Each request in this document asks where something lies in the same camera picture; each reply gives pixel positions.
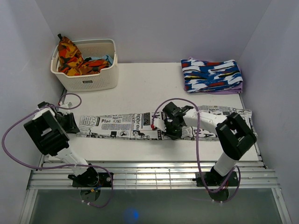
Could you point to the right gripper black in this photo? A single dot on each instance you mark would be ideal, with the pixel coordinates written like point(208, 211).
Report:
point(173, 136)

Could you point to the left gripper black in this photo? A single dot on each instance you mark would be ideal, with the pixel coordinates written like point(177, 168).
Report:
point(71, 126)

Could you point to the newspaper print trousers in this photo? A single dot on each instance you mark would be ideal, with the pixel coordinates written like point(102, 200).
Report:
point(136, 126)

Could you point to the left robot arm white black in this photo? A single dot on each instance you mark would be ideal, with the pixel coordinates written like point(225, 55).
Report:
point(49, 131)

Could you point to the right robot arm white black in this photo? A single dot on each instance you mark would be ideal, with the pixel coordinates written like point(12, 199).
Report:
point(235, 136)

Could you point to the blue red white folded trousers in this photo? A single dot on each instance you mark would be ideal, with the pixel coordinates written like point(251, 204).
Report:
point(210, 73)

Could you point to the orange camouflage trousers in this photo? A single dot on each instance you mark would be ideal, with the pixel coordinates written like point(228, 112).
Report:
point(72, 62)

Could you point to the cream perforated plastic basket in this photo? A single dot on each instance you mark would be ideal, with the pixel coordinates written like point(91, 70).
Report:
point(106, 79)

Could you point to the light blue garment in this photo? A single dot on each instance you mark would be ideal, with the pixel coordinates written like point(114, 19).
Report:
point(107, 58)

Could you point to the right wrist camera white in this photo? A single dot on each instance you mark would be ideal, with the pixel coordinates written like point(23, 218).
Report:
point(158, 124)

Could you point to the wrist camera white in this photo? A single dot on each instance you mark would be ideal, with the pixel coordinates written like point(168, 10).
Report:
point(64, 108)
point(158, 124)

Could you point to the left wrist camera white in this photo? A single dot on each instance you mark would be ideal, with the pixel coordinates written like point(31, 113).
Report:
point(64, 108)

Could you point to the aluminium rail frame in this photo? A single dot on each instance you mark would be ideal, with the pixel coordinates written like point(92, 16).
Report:
point(171, 165)

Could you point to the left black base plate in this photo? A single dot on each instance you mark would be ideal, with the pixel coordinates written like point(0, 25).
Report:
point(101, 179)

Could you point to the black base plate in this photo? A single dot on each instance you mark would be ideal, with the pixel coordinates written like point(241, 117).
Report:
point(201, 180)
point(101, 179)

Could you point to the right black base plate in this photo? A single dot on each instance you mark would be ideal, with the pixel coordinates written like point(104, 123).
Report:
point(201, 180)

